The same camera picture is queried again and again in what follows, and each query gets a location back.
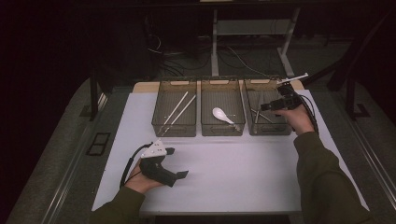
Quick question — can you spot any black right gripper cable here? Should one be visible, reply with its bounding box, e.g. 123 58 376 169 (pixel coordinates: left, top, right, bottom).
298 92 320 135

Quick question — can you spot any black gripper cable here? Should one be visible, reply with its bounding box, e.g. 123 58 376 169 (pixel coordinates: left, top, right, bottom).
298 92 320 135
120 142 154 189

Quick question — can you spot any white chopstick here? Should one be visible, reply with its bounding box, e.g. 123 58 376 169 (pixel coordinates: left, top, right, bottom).
157 91 190 135
161 94 197 137

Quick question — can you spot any white table sheet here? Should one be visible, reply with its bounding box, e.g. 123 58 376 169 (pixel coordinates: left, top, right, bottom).
92 89 370 215

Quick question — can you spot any metal fork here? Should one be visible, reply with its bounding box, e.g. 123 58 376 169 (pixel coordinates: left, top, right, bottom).
250 107 275 124

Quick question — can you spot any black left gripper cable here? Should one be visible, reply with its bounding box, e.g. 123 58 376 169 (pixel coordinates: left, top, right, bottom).
120 142 154 189

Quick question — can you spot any person's right hand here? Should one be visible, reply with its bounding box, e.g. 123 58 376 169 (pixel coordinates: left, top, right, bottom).
275 104 316 136

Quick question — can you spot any white metal desk frame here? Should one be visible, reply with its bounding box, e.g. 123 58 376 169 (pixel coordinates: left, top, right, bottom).
210 7 302 78

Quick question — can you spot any white spoon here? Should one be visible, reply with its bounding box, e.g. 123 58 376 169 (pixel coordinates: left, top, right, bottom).
212 106 243 132

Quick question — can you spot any white floor cable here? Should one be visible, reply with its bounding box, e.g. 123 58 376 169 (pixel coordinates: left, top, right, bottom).
228 46 269 77

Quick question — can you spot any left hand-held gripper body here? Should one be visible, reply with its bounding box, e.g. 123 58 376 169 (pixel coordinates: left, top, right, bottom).
138 138 177 189

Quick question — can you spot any person's left hand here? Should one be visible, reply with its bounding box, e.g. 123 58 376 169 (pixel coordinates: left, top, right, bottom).
124 160 164 195

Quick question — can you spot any black metal stand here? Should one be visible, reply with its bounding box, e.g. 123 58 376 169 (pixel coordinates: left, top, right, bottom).
326 8 372 121
88 66 108 122

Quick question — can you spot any bundle of black floor cables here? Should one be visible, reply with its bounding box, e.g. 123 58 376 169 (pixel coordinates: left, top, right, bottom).
145 15 216 79

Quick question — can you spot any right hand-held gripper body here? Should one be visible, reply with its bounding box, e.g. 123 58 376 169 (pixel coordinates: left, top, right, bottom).
270 72 309 112

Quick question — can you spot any grey translucent plastic bin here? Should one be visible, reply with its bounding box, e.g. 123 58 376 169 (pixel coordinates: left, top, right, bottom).
242 76 299 137
200 77 247 137
151 78 198 138

